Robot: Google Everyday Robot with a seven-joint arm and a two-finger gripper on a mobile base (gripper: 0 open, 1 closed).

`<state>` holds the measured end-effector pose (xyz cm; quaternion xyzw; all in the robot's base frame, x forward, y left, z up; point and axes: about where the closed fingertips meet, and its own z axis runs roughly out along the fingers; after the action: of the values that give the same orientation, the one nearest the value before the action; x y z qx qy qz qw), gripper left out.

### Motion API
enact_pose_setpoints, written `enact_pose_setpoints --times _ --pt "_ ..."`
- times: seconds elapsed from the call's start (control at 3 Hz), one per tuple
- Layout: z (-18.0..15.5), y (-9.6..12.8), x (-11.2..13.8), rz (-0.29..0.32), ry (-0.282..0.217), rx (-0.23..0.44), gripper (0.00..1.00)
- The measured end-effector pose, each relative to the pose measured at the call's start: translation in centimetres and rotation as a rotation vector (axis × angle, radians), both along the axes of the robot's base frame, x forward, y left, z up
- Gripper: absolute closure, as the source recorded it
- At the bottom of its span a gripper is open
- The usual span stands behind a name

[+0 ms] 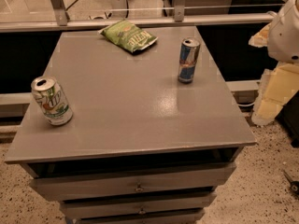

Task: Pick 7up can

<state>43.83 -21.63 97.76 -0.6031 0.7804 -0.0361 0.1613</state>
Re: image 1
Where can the grey drawer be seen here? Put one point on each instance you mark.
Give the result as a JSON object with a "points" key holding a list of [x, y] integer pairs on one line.
{"points": [[187, 216], [123, 183], [139, 205]]}

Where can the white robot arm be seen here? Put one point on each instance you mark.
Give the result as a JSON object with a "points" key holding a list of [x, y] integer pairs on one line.
{"points": [[283, 37]]}

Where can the bottom grey drawer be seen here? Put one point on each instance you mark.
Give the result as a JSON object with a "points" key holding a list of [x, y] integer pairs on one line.
{"points": [[187, 216]]}

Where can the blue silver energy drink can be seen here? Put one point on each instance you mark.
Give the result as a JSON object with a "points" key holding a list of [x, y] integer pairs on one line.
{"points": [[188, 56]]}

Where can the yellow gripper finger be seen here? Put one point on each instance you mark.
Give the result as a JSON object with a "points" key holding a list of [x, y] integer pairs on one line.
{"points": [[260, 39], [276, 89]]}

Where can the green chip bag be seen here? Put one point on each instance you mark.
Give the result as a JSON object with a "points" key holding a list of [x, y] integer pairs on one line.
{"points": [[128, 36]]}

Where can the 7up soda can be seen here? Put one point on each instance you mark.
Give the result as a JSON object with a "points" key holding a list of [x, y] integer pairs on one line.
{"points": [[52, 101]]}

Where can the top grey drawer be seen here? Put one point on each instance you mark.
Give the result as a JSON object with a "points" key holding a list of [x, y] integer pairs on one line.
{"points": [[123, 183]]}

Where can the metal railing frame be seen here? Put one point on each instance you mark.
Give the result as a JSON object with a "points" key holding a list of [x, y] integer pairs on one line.
{"points": [[75, 15]]}

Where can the black caster wheel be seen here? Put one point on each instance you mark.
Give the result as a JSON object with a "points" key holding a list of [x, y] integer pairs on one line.
{"points": [[294, 185]]}

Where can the middle grey drawer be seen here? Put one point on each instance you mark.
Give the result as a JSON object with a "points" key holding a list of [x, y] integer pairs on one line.
{"points": [[139, 205]]}

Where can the grey drawer cabinet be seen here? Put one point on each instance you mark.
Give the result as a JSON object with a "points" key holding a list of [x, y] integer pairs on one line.
{"points": [[131, 113]]}

